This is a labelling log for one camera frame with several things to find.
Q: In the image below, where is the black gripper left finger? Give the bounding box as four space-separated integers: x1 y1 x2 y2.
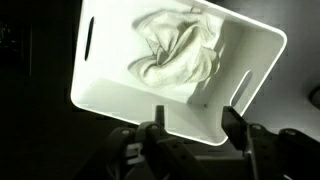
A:
106 104 214 180

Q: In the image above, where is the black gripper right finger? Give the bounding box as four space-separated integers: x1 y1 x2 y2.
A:
221 105 320 180

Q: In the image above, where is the white towel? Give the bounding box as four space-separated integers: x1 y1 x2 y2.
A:
127 7 225 88

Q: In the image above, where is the white plastic bin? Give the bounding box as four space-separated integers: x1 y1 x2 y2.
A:
69 0 288 147

